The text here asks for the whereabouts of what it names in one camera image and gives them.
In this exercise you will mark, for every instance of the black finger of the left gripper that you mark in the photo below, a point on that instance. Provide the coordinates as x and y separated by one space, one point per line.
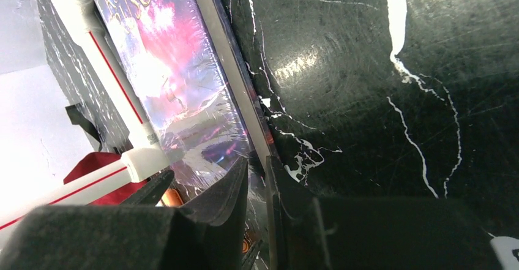
152 192

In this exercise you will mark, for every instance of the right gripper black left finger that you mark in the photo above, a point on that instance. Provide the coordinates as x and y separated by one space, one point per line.
205 233

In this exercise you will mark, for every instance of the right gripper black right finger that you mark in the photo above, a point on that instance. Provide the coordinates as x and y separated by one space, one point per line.
311 232

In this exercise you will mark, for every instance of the red student backpack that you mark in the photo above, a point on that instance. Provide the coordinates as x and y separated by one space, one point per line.
100 178

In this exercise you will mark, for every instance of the dark purple galaxy book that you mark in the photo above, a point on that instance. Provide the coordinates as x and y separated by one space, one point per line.
186 69

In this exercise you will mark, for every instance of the white PVC pipe frame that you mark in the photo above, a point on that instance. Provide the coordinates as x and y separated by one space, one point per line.
145 157

